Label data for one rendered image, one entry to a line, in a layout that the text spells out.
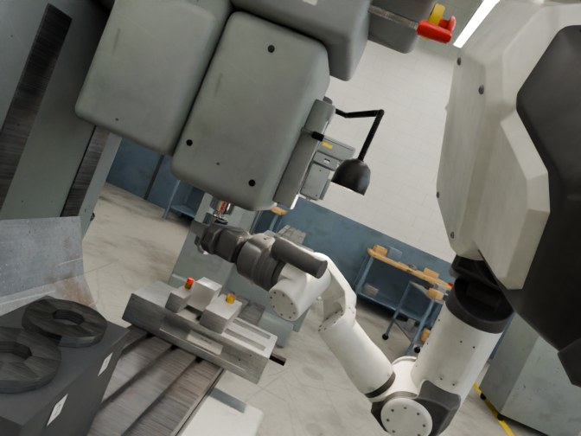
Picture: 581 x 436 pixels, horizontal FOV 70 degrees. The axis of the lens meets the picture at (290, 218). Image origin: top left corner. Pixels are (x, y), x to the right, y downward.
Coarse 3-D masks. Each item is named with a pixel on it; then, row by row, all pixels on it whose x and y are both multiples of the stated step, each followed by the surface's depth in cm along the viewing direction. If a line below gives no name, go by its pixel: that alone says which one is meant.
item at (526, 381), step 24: (504, 336) 471; (528, 336) 431; (504, 360) 453; (528, 360) 418; (552, 360) 417; (480, 384) 477; (504, 384) 436; (528, 384) 420; (552, 384) 419; (504, 408) 423; (528, 408) 422; (552, 408) 420; (576, 408) 419; (552, 432) 422; (576, 432) 421
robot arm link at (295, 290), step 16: (288, 240) 71; (272, 256) 71; (288, 256) 69; (304, 256) 68; (256, 272) 72; (272, 272) 72; (288, 272) 70; (304, 272) 70; (320, 272) 68; (272, 288) 68; (288, 288) 67; (304, 288) 68; (320, 288) 70; (272, 304) 70; (288, 304) 67; (304, 304) 67
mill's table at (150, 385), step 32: (224, 288) 150; (256, 320) 135; (128, 352) 87; (160, 352) 90; (128, 384) 77; (160, 384) 79; (192, 384) 83; (96, 416) 66; (128, 416) 67; (160, 416) 70; (192, 416) 84
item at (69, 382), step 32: (0, 320) 45; (32, 320) 45; (64, 320) 50; (96, 320) 51; (0, 352) 40; (32, 352) 40; (64, 352) 44; (96, 352) 47; (0, 384) 35; (32, 384) 37; (64, 384) 40; (96, 384) 50; (0, 416) 33; (32, 416) 35; (64, 416) 43
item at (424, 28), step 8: (376, 8) 68; (384, 16) 68; (392, 16) 67; (400, 16) 67; (408, 24) 67; (416, 24) 67; (424, 24) 66; (432, 24) 66; (424, 32) 67; (432, 32) 66; (440, 32) 66; (448, 32) 66; (440, 40) 67; (448, 40) 66
